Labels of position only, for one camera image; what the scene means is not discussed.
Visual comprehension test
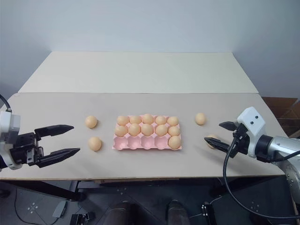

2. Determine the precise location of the pink egg tray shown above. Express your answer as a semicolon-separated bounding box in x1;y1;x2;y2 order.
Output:
111;114;182;151

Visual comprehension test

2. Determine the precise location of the dark rounded shape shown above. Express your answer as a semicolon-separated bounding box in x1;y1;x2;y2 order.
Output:
105;201;143;225
165;199;188;225

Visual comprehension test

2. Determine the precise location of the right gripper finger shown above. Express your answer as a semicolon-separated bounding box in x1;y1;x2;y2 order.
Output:
218;120;237;135
204;137;232;153

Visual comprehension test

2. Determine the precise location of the thin black floor cable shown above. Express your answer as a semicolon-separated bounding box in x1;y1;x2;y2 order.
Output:
14;187;58;224

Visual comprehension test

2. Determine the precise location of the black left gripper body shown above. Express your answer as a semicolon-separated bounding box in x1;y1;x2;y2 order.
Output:
8;132;45;167

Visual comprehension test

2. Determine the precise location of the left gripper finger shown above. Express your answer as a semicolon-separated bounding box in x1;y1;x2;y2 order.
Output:
37;147;81;168
34;124;75;139

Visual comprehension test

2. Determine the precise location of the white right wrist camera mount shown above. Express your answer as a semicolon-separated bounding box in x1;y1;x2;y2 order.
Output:
237;106;267;158

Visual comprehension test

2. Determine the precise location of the black table frame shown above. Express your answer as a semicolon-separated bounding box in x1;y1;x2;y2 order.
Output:
0;176;286;203

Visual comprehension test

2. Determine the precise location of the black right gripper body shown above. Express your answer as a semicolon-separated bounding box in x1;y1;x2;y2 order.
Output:
230;123;251;156

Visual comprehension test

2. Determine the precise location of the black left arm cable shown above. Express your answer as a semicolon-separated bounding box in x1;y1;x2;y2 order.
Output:
0;94;13;113

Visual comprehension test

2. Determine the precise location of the brown cardboard box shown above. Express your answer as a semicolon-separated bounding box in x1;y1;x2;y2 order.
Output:
261;96;300;139

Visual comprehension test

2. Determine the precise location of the grey foot pedal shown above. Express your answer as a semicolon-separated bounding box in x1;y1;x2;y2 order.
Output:
52;200;69;218

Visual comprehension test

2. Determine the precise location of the black floor device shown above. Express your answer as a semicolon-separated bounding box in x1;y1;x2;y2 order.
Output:
71;211;95;225

